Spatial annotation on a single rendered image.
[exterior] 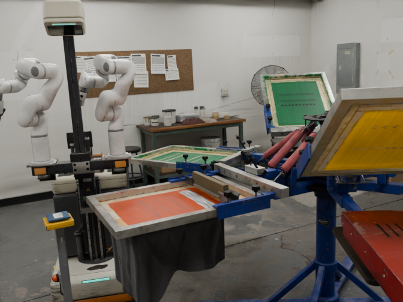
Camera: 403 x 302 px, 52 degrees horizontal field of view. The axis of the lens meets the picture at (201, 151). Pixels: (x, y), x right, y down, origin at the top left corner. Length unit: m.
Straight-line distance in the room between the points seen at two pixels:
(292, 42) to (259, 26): 0.73
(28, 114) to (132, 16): 3.81
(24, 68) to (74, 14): 0.39
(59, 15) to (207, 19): 4.33
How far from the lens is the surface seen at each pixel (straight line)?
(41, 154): 2.55
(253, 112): 6.93
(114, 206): 2.20
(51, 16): 2.39
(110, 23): 5.94
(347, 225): 1.53
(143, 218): 1.98
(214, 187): 2.14
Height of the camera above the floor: 1.64
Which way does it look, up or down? 11 degrees down
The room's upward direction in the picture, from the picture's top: 3 degrees counter-clockwise
